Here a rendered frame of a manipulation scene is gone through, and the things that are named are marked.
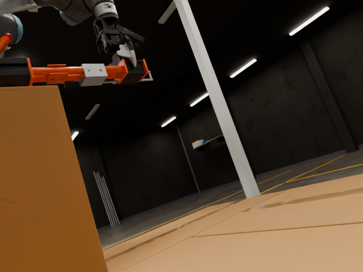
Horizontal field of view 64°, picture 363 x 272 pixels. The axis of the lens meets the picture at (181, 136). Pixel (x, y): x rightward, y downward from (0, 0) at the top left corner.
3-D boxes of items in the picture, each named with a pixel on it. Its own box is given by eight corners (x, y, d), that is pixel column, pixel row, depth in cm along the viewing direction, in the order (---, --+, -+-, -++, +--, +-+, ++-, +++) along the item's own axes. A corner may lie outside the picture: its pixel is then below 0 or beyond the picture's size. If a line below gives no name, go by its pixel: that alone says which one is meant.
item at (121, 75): (126, 73, 91) (121, 58, 92) (118, 83, 97) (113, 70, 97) (149, 72, 96) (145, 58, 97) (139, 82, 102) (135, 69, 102)
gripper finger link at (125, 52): (121, 67, 90) (110, 49, 95) (138, 67, 94) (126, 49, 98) (123, 59, 88) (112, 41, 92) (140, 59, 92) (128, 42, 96)
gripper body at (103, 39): (100, 56, 97) (91, 26, 99) (123, 56, 103) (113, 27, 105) (107, 44, 91) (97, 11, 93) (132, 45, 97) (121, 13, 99)
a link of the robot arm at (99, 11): (111, 17, 105) (119, 2, 99) (114, 28, 105) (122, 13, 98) (91, 15, 101) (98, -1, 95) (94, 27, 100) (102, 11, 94)
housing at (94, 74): (86, 76, 84) (81, 62, 84) (80, 87, 89) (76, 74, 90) (108, 75, 88) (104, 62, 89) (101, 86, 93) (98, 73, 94)
